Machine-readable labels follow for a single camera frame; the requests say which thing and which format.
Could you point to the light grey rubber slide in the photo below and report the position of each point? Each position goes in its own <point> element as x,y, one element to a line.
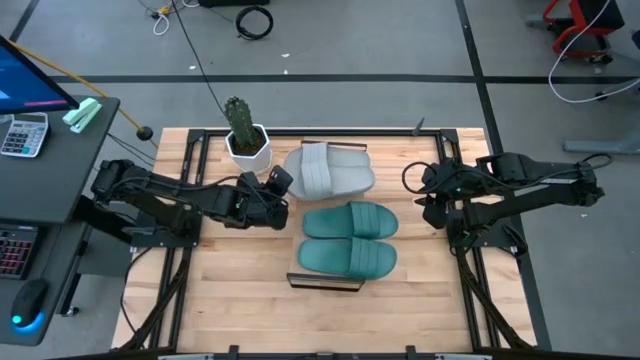
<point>345,157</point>
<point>345,182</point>

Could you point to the green cactus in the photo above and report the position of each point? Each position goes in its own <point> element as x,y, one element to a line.
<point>241,120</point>

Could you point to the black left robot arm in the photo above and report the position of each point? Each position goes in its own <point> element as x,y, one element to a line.
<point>165,200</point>

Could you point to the black aluminium rig frame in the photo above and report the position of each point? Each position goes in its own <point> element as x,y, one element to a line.
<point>350,133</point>

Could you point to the grey desk calculator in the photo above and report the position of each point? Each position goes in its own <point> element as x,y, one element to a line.
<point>22,135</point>

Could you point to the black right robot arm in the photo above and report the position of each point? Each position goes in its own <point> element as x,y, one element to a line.
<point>525,175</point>

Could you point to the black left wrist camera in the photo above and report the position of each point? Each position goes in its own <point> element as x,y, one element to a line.
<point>279,181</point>

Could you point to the white hexagonal plant pot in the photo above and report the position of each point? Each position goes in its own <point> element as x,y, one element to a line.
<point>250,160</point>

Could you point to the black round floor foot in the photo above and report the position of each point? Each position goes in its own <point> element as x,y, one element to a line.
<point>145,133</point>

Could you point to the black computer monitor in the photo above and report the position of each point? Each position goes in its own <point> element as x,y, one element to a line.
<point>25,80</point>

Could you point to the mint green stapler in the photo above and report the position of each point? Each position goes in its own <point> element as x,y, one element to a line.
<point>82,115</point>

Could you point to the black backlit keyboard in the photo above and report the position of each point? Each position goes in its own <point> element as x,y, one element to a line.
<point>15,252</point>

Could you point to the black desk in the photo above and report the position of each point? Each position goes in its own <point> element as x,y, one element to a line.
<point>55,170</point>

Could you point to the black mouse with blue light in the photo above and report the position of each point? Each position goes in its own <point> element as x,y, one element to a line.
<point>29,302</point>

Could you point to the teal green rubber slide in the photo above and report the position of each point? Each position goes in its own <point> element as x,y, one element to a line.
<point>345,257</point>
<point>350,220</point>

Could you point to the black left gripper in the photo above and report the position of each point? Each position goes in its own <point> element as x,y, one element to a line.
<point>255,210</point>

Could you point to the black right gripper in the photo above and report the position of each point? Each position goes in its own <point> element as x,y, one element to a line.
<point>437,212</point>

